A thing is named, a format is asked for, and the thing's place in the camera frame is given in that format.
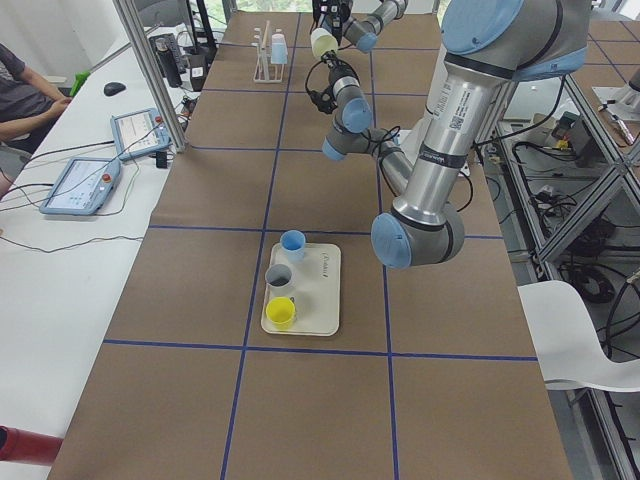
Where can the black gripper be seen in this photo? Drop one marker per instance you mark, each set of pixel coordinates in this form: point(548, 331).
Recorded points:
point(336, 21)
point(332, 66)

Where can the pale green plastic cup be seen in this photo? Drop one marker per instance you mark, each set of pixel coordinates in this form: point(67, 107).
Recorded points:
point(322, 42)

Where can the light blue plastic cup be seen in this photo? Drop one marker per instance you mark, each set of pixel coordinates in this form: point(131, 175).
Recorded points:
point(279, 54)

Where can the grey plastic cup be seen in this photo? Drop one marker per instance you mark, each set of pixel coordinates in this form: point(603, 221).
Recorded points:
point(279, 279)

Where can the yellow plastic cup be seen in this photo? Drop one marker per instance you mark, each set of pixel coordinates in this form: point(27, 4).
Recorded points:
point(281, 312)

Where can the pink plastic cup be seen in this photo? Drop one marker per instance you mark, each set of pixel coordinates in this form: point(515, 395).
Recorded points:
point(278, 38)

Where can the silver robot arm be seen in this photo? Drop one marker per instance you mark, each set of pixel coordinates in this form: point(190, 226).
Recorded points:
point(539, 40)
point(363, 34)

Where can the black water bottle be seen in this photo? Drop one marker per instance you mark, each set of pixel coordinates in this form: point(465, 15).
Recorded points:
point(168, 64)

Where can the far blue teach pendant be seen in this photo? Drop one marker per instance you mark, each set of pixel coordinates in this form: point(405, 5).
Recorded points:
point(138, 134)

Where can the blue teach pendant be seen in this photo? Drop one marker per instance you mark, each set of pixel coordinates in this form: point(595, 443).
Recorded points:
point(82, 187)
point(138, 134)

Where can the cream plastic tray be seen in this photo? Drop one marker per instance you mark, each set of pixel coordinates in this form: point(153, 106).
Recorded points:
point(314, 287)

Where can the black computer mouse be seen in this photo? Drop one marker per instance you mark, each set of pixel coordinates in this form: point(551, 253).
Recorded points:
point(113, 88)

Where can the near blue teach pendant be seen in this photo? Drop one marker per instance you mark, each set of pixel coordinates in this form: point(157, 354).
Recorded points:
point(82, 187)

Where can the seated person dark shirt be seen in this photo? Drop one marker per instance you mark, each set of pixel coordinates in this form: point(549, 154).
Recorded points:
point(30, 104)

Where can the white chair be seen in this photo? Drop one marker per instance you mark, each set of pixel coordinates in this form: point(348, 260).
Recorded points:
point(566, 344)

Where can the red cylinder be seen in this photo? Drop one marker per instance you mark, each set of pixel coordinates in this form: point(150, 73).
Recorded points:
point(26, 447)

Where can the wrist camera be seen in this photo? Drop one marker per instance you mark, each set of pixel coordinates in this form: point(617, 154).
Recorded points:
point(323, 100)

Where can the white wire cup rack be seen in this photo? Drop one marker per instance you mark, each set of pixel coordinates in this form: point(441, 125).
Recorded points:
point(264, 71)

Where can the aluminium frame post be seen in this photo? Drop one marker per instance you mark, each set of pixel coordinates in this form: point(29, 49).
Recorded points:
point(146, 59)

